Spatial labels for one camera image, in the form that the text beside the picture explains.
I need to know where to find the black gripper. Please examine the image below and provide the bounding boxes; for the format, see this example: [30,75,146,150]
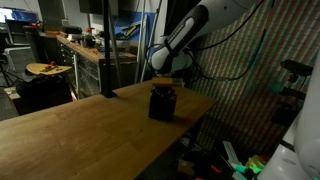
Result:
[155,66,185,90]

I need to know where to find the black mesh box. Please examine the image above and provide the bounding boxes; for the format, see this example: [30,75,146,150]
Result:
[147,86,178,123]

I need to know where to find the small brown cardboard box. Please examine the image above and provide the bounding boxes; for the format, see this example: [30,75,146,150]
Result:
[176,159,196,178]

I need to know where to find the aluminium strut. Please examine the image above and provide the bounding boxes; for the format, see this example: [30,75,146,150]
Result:
[108,19,123,88]

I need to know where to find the blue panel with yellow tool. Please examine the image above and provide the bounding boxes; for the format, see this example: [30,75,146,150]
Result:
[112,12,158,43]

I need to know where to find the black vertical pole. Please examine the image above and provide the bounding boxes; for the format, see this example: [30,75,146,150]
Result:
[101,0,118,99]

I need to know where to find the wooden workbench with drawers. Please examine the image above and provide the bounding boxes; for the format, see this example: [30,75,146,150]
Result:
[55,34,138,100]

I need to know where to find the white plastic strip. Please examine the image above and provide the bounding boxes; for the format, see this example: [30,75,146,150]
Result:
[222,140,240,165]

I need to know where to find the black case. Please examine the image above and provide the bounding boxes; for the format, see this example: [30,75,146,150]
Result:
[60,25,84,36]

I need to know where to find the red items on stool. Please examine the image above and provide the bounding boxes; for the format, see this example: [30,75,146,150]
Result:
[39,60,58,73]

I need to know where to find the dark high-backed chair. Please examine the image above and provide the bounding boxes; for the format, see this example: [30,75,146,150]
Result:
[24,26,62,65]

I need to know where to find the green and yellow toy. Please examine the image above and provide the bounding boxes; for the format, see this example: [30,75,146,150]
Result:
[233,154,270,176]

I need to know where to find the round wooden stool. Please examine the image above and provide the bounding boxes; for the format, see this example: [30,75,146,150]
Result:
[25,61,73,77]

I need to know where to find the flat cardboard piece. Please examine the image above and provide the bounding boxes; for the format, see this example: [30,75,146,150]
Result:
[3,86,22,101]

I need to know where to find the black office chair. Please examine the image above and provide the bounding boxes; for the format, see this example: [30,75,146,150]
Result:
[2,18,33,72]

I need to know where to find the monitor with blue screen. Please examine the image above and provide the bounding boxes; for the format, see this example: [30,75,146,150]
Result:
[0,7,40,24]

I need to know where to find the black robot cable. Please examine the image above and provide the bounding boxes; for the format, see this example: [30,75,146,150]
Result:
[186,0,268,82]

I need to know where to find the black camera on stand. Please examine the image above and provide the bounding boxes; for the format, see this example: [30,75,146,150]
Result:
[279,59,314,84]

